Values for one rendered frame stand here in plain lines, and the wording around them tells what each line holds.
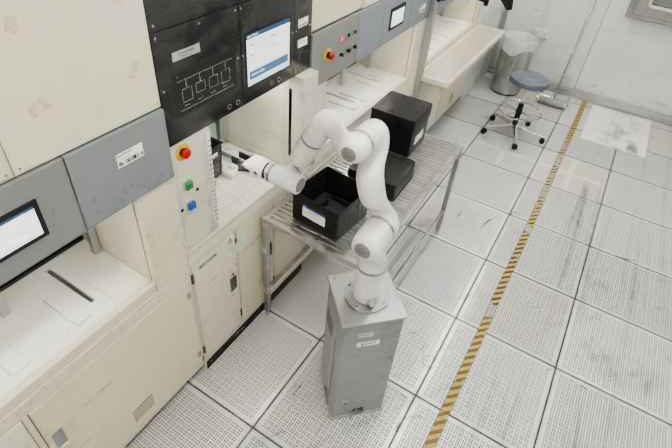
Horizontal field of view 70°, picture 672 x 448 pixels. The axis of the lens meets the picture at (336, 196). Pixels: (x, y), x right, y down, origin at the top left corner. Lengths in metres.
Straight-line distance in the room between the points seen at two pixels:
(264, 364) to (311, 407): 0.35
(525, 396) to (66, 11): 2.65
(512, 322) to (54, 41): 2.75
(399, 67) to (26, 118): 2.74
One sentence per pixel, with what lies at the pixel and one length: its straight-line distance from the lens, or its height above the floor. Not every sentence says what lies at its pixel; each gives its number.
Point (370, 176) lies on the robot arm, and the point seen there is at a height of 1.39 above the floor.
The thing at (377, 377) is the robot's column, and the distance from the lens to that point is 2.41.
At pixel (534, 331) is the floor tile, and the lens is 3.25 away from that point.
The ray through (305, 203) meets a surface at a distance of 2.30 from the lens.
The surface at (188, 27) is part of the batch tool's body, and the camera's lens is 1.71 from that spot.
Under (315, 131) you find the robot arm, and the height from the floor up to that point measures 1.49.
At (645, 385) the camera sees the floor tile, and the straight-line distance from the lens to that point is 3.35.
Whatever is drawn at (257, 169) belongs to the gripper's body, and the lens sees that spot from 1.98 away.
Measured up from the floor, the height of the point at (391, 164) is 0.86.
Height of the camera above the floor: 2.36
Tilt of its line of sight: 39 degrees down
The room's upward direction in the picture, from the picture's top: 5 degrees clockwise
